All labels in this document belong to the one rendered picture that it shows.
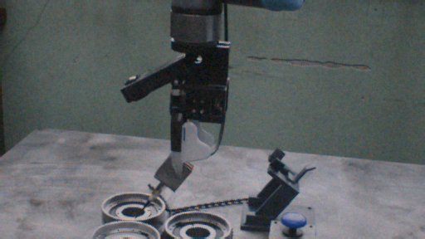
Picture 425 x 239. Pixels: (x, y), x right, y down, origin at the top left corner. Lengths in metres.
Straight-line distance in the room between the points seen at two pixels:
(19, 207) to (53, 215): 0.07
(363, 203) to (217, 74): 0.45
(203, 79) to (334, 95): 1.69
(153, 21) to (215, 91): 1.71
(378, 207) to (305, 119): 1.42
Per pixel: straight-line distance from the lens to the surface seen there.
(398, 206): 1.32
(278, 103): 2.67
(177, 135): 0.99
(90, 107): 2.83
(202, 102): 0.99
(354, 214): 1.26
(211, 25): 0.96
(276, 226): 1.08
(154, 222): 1.11
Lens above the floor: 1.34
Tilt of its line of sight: 19 degrees down
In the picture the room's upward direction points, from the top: 3 degrees clockwise
